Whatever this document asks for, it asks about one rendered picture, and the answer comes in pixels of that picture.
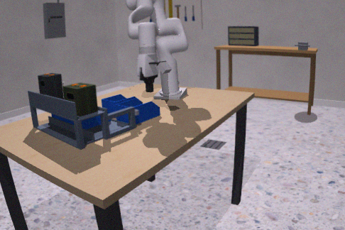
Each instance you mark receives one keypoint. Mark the dark grey shelf rack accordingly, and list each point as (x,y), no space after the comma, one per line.
(73,134)

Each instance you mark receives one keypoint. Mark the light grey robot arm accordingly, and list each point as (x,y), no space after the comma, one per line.
(146,35)

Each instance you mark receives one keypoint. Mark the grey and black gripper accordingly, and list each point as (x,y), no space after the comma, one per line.
(148,71)

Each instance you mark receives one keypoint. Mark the black case with orange latches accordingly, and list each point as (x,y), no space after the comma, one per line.
(51,85)

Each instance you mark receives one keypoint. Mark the dark green case with orange latches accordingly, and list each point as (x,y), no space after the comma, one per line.
(84,96)

